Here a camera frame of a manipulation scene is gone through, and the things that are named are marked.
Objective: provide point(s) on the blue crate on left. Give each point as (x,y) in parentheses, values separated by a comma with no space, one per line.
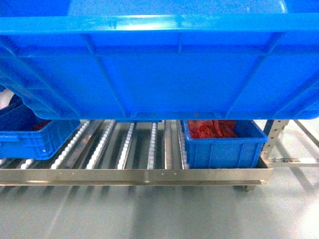
(24,135)

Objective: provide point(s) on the blue crate with red parts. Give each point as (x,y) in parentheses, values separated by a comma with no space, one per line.
(242,151)

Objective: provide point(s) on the large blue plastic crate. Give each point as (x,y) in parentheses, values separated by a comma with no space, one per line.
(162,59)

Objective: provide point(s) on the stainless steel roller shelf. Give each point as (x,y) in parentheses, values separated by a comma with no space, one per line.
(105,153)

